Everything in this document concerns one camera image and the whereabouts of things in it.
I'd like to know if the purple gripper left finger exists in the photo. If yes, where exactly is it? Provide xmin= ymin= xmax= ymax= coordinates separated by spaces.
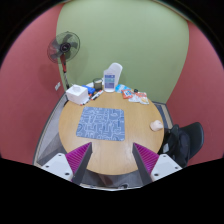
xmin=66 ymin=142 xmax=92 ymax=185

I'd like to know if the white tissue box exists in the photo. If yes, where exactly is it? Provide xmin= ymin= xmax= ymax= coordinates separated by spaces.
xmin=66 ymin=84 xmax=89 ymax=105

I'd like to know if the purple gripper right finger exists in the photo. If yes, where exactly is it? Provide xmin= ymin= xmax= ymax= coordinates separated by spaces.
xmin=132 ymin=143 xmax=159 ymax=185

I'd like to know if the white plastic jug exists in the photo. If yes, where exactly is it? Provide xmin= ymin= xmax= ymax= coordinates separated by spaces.
xmin=103 ymin=63 xmax=123 ymax=92

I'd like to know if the dark round jar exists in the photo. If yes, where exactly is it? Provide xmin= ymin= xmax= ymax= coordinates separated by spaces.
xmin=93 ymin=78 xmax=102 ymax=90

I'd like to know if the blue snack packet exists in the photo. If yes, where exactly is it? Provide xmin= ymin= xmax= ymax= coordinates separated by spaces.
xmin=115 ymin=84 xmax=131 ymax=93

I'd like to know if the white wall socket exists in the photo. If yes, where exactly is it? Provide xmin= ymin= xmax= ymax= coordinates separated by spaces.
xmin=55 ymin=82 xmax=61 ymax=91

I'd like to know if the black office chair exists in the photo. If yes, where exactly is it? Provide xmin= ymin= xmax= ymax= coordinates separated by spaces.
xmin=158 ymin=122 xmax=204 ymax=168

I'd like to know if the blue box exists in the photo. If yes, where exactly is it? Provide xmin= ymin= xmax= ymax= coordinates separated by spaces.
xmin=82 ymin=85 xmax=95 ymax=94

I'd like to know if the orange snack packet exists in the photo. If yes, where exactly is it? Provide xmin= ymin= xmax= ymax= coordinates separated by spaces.
xmin=122 ymin=89 xmax=134 ymax=99

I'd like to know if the black standing fan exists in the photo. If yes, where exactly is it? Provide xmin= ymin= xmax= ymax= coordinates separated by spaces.
xmin=47 ymin=31 xmax=80 ymax=89

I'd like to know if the white red snack packet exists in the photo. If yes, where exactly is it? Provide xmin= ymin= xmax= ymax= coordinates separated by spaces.
xmin=129 ymin=92 xmax=149 ymax=105

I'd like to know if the grey patterned mouse pad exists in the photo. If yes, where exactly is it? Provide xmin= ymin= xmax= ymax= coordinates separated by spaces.
xmin=76 ymin=107 xmax=125 ymax=141

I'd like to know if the red black marker pen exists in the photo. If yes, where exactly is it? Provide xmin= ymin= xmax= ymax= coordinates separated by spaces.
xmin=91 ymin=90 xmax=104 ymax=100

